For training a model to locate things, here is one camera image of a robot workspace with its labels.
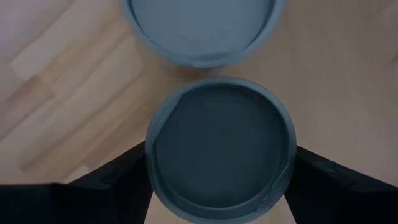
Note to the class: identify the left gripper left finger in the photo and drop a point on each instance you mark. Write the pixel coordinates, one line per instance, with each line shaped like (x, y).
(77, 199)

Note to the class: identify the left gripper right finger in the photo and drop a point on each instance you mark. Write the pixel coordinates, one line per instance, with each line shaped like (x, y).
(342, 199)

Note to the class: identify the short can tomato label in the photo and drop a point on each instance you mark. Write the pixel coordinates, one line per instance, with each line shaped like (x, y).
(220, 146)

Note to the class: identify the mixed vegetables can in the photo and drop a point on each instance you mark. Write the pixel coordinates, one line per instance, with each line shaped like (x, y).
(202, 28)

